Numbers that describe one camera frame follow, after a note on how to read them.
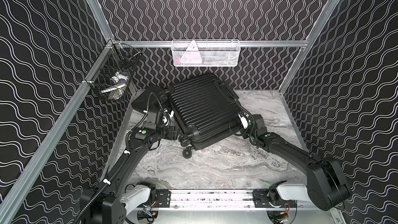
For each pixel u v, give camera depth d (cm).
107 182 40
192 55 88
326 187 42
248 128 77
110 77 84
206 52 133
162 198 74
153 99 109
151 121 60
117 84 85
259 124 67
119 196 46
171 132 70
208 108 133
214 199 76
